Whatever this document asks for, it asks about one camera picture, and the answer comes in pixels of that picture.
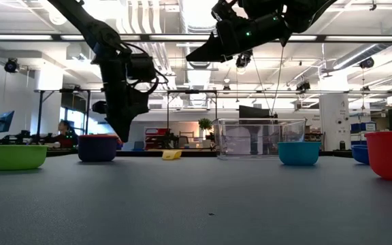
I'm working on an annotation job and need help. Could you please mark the wide ribbed air duct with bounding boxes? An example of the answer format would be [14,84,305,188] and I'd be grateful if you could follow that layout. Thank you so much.
[178,0,224,86]

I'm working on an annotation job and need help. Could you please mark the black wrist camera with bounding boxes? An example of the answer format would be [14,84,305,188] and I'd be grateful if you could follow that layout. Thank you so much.
[212,0,238,22]
[127,53,159,83]

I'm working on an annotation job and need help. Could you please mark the green measuring cup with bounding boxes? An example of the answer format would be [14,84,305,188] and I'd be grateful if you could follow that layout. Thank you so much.
[0,144,48,171]

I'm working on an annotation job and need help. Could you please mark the white square pillar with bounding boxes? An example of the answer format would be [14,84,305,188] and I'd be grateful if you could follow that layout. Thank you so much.
[319,73,350,150]

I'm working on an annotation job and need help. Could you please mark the black overhead light bar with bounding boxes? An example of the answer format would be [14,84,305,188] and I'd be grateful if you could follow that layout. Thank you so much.
[0,33,392,44]

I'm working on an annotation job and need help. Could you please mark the green background potted plant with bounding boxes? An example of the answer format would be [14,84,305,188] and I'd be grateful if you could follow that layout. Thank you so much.
[198,117,214,139]

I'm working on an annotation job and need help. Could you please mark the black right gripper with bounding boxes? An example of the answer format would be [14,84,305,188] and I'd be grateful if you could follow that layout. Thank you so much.
[186,13,292,62]

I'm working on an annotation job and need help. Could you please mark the black table frame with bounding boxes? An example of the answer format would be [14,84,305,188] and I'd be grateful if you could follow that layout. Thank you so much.
[0,150,353,158]

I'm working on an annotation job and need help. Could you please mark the purple measuring cup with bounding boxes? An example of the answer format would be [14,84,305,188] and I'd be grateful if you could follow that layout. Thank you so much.
[78,135,118,163]

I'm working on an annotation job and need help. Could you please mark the blue storage bin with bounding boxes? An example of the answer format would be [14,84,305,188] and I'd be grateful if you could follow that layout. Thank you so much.
[350,122,377,133]

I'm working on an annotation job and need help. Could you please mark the red tool cabinet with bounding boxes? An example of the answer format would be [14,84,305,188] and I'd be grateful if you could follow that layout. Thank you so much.
[144,128,170,150]

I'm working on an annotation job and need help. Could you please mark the black background monitor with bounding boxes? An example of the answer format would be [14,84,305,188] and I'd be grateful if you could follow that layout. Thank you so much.
[238,105,271,120]

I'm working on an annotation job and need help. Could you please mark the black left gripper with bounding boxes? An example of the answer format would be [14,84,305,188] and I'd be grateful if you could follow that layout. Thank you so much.
[92,50,149,143]

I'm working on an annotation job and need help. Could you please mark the teal measuring cup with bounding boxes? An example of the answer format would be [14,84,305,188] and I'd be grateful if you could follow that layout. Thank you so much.
[277,141,322,167]

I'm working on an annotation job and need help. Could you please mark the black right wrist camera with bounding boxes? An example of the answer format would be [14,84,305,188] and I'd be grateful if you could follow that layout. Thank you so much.
[212,0,238,22]

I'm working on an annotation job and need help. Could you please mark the black workstation frame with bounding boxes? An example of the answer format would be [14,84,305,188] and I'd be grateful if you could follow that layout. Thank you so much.
[34,88,92,135]

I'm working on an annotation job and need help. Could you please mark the yellow measuring cup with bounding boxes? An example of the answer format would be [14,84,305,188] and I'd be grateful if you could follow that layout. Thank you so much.
[161,150,183,161]

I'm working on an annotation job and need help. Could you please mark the seated person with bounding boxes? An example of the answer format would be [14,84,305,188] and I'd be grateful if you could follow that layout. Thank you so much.
[51,119,80,149]

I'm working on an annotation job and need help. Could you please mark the blue lit monitor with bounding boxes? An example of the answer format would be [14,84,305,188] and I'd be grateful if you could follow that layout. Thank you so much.
[0,110,15,133]

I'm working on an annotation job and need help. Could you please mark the slim silver air duct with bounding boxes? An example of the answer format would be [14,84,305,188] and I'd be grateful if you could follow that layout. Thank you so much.
[331,42,392,71]

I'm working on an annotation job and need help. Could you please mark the thin hanging cable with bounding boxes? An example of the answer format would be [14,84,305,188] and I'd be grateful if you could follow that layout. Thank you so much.
[270,46,284,115]

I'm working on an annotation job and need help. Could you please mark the clear plastic basket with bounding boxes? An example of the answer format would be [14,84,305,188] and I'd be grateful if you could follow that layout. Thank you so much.
[212,117,307,161]

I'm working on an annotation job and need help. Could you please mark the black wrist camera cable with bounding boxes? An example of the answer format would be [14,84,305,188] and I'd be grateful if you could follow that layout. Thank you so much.
[122,42,169,97]

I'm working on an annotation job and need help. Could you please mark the red measuring cup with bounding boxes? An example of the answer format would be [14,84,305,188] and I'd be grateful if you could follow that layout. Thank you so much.
[364,129,392,184]

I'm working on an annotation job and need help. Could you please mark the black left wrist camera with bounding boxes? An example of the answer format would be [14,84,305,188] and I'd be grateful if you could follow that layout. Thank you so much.
[127,53,159,83]

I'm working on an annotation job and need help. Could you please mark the blue measuring cup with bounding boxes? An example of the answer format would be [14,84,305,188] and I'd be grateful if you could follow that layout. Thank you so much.
[350,144,370,166]

